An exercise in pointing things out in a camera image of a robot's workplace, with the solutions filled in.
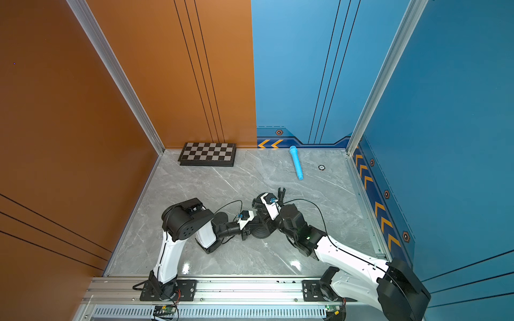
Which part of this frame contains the black round stand base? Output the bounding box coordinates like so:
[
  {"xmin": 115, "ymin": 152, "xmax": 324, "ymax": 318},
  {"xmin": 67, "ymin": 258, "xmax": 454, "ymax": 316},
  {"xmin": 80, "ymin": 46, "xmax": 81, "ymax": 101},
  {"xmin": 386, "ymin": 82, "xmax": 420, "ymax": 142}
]
[{"xmin": 250, "ymin": 222, "xmax": 277, "ymax": 239}]

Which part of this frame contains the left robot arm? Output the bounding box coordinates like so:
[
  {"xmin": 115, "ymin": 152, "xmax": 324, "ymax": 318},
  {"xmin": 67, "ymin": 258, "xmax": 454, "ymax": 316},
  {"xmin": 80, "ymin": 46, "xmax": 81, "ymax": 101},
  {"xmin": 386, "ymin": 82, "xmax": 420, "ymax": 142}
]
[{"xmin": 149, "ymin": 198, "xmax": 256, "ymax": 300}]

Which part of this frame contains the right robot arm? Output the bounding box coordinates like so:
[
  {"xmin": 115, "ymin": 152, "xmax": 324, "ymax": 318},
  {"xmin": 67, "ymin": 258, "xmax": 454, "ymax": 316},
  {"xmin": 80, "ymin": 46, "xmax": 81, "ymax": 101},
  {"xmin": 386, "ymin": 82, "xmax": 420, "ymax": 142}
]
[{"xmin": 252, "ymin": 193, "xmax": 431, "ymax": 320}]

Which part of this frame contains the light blue toy microphone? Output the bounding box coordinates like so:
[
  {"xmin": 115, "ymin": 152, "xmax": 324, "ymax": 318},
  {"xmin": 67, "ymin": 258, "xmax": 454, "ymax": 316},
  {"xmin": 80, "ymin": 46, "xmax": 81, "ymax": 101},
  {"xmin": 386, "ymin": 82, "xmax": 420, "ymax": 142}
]
[{"xmin": 289, "ymin": 146, "xmax": 304, "ymax": 181}]

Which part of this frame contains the black white checkerboard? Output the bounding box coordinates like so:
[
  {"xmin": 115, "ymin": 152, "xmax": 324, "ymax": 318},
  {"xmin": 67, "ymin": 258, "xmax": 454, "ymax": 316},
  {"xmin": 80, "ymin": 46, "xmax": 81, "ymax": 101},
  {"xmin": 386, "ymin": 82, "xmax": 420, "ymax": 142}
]
[{"xmin": 178, "ymin": 143, "xmax": 237, "ymax": 167}]

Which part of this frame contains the right green circuit board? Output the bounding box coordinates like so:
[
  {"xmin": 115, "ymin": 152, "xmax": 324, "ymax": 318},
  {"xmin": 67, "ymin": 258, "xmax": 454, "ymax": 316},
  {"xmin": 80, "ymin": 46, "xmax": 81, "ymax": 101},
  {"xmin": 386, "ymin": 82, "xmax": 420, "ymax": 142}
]
[{"xmin": 324, "ymin": 304, "xmax": 347, "ymax": 321}]

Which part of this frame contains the green circuit board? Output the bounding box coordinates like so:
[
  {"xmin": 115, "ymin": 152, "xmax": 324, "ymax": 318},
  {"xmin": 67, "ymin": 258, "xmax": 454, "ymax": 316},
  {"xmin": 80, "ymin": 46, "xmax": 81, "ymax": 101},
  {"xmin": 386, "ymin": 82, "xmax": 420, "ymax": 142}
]
[
  {"xmin": 153, "ymin": 305, "xmax": 178, "ymax": 319},
  {"xmin": 324, "ymin": 304, "xmax": 347, "ymax": 321}
]

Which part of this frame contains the left green circuit board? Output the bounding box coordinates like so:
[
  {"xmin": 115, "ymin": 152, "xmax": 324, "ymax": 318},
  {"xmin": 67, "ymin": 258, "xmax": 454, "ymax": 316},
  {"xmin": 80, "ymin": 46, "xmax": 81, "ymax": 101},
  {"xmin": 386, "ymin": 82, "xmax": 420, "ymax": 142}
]
[{"xmin": 153, "ymin": 305, "xmax": 178, "ymax": 319}]

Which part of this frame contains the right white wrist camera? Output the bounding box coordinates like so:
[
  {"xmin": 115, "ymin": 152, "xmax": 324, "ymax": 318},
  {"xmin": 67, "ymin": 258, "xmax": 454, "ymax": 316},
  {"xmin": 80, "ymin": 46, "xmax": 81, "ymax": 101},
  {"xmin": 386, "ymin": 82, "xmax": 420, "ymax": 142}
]
[{"xmin": 260, "ymin": 193, "xmax": 281, "ymax": 221}]

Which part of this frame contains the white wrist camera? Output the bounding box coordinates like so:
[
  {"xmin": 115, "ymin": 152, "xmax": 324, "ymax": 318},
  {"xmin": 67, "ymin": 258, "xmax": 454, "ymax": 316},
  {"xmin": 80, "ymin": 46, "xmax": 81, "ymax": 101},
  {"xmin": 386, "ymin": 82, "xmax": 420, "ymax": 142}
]
[
  {"xmin": 237, "ymin": 210, "xmax": 255, "ymax": 231},
  {"xmin": 260, "ymin": 193, "xmax": 281, "ymax": 221}
]

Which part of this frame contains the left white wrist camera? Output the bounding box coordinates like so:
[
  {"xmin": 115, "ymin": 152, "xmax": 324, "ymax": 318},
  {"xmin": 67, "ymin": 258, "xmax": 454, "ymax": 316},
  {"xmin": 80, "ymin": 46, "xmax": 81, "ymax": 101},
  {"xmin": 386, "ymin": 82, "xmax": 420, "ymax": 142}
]
[{"xmin": 237, "ymin": 210, "xmax": 255, "ymax": 231}]

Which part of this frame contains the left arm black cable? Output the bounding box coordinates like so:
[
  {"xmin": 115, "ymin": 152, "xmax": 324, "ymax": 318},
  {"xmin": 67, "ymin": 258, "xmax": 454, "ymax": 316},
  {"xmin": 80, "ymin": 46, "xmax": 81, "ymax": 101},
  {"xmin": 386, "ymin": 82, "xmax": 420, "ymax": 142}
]
[{"xmin": 212, "ymin": 199, "xmax": 244, "ymax": 219}]

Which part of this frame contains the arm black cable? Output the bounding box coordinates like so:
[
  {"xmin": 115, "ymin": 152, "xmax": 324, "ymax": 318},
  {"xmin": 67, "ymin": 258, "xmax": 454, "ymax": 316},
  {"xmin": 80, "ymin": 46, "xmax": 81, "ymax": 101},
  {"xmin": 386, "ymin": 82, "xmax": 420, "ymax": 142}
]
[
  {"xmin": 212, "ymin": 199, "xmax": 244, "ymax": 219},
  {"xmin": 282, "ymin": 198, "xmax": 402, "ymax": 290}
]

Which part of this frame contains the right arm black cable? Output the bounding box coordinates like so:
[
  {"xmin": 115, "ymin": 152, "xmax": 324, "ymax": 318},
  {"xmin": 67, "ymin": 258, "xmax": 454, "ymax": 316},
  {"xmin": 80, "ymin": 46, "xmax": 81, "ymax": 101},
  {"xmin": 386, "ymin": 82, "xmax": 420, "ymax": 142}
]
[{"xmin": 282, "ymin": 198, "xmax": 402, "ymax": 290}]

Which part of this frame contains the aluminium rail frame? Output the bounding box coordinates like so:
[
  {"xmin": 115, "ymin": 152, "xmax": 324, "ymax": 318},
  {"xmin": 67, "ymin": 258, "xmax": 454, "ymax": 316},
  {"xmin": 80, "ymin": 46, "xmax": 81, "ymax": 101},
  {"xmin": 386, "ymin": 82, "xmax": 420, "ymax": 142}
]
[{"xmin": 74, "ymin": 276, "xmax": 386, "ymax": 320}]

